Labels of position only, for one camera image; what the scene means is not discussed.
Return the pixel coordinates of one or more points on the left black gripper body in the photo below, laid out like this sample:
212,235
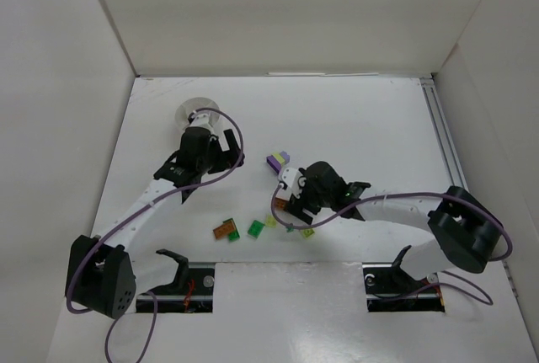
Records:
225,154

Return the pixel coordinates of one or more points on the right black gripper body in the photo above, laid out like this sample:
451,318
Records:
301,210

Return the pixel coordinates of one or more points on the purple and yellow lego stack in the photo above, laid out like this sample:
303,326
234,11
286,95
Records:
277,161

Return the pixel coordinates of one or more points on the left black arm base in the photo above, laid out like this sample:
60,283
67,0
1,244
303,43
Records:
185,287

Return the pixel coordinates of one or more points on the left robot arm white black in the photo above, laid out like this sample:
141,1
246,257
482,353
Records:
108,271

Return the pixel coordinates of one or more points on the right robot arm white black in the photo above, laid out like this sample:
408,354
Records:
464,233

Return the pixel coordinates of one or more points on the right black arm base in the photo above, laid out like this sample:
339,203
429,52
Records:
389,289

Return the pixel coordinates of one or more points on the orange lego brick right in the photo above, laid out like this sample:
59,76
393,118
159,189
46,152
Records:
279,203

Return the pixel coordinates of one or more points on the orange lego brick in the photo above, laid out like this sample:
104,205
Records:
224,230
279,203

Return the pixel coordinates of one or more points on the lime transparent lego brick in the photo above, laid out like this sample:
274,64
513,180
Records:
307,233

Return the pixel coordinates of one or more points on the pale yellow lego brick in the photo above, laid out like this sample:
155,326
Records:
270,221

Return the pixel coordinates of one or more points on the green lego brick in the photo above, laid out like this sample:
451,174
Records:
255,229

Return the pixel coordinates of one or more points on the white round divided container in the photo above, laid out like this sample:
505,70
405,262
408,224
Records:
191,105

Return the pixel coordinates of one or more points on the green lego under orange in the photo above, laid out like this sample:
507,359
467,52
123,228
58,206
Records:
233,235

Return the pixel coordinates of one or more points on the orange lego brick left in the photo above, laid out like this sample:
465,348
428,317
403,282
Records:
224,230

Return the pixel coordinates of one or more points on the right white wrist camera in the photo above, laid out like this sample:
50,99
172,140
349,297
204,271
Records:
292,185

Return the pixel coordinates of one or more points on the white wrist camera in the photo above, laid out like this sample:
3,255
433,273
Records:
206,119
292,185

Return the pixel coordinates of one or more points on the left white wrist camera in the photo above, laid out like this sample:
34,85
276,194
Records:
206,119

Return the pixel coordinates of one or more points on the aluminium rail right edge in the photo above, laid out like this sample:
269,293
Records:
443,134

